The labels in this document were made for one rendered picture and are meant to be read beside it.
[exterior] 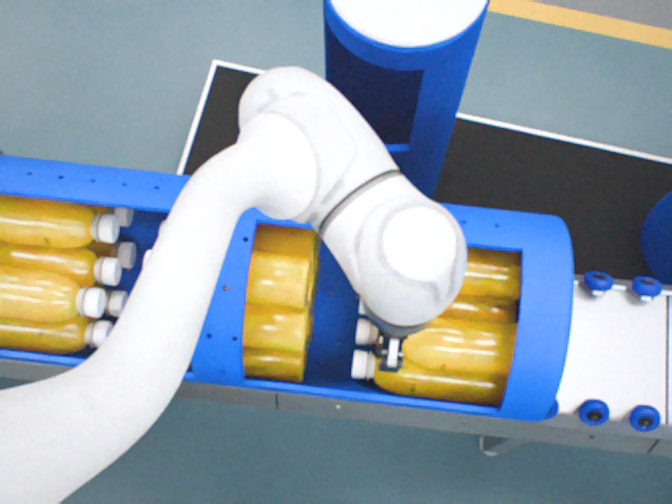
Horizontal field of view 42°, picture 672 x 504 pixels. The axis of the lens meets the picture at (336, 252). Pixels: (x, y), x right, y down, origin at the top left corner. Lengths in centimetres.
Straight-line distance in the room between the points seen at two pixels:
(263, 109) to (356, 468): 154
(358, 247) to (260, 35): 191
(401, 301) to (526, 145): 162
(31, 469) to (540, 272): 73
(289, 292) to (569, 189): 135
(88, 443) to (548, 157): 193
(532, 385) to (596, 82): 166
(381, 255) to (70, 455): 33
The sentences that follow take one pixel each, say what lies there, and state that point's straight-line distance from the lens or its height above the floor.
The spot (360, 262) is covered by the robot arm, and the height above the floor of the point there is 152.
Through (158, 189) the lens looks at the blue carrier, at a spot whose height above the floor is 121.
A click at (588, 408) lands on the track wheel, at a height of 98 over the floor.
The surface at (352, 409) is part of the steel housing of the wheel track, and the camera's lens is 142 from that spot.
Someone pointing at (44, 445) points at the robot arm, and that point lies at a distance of 55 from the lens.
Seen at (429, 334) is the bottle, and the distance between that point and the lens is 116.
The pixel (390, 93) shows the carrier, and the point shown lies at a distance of 219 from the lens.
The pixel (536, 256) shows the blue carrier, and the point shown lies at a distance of 113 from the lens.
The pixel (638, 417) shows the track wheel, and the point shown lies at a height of 97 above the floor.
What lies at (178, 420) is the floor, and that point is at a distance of 233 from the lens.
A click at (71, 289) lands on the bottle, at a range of 124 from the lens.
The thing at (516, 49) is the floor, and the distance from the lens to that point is 268.
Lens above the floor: 228
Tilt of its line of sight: 73 degrees down
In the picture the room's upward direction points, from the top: 1 degrees counter-clockwise
